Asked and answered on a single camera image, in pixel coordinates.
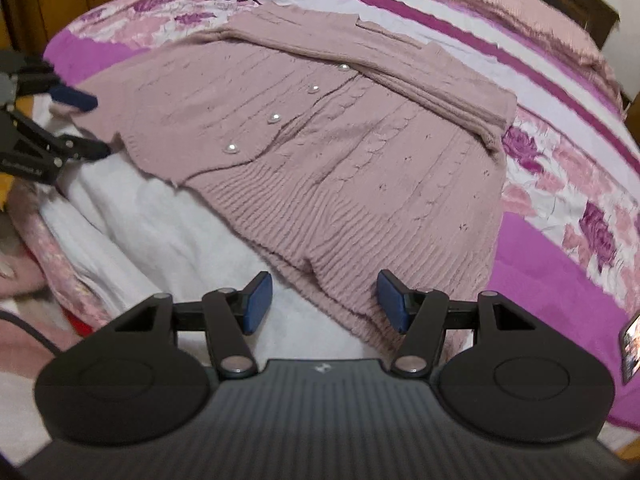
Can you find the pink ruffled quilt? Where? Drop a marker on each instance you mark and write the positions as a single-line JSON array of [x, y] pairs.
[[500, 5]]

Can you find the pink knitted cardigan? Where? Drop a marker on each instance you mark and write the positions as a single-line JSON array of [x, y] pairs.
[[325, 160]]

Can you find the pink patterned cloth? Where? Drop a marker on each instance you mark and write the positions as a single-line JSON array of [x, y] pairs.
[[60, 270]]

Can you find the smartphone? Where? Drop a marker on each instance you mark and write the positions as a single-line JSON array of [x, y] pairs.
[[631, 350]]

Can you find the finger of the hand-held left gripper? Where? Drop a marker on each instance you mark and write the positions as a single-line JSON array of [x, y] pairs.
[[85, 148], [75, 98]]

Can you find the dark wooden headboard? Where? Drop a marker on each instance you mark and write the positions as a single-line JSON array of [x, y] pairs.
[[595, 10]]

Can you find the white blanket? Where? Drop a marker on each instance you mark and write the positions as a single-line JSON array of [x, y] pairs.
[[150, 230]]

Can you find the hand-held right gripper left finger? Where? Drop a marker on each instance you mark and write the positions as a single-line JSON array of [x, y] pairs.
[[257, 302]]

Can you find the floral striped bedsheet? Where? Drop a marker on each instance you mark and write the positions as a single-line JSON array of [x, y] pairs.
[[550, 270]]

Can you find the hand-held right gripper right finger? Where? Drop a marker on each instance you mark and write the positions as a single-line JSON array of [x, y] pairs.
[[392, 300]]

